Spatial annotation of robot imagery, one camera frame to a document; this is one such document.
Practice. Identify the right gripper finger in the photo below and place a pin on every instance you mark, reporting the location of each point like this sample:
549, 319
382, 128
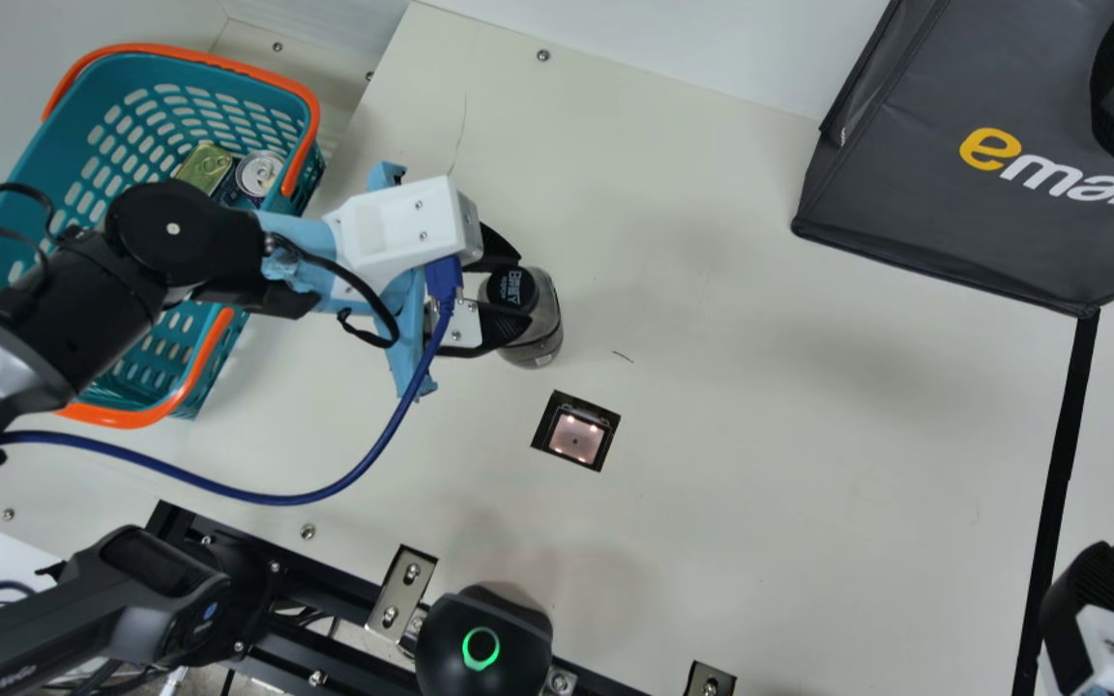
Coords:
1089, 590

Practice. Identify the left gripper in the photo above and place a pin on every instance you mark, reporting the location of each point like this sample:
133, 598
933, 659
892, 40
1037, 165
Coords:
294, 237

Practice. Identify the dark coffee bottle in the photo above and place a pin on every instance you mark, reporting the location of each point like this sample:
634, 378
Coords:
536, 333

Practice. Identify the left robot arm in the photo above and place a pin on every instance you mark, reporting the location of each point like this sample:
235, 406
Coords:
64, 300

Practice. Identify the teal shopping basket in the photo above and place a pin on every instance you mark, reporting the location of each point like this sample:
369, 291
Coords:
131, 126

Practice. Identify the black strip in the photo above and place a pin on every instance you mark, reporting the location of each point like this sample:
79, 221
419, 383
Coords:
1055, 483

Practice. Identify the small square scanner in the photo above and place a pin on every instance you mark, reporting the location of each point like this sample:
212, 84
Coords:
576, 432

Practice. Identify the can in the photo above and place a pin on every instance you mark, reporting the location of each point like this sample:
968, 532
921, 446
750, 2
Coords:
259, 174

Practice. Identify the rectangular tin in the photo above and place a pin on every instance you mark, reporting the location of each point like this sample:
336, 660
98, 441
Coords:
203, 166

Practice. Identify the black device with green light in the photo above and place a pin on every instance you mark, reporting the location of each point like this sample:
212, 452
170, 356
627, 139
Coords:
484, 643

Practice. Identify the dark grey bag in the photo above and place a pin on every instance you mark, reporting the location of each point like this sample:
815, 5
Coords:
982, 145

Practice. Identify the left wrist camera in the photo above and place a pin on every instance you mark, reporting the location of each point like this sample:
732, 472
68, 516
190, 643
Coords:
402, 227

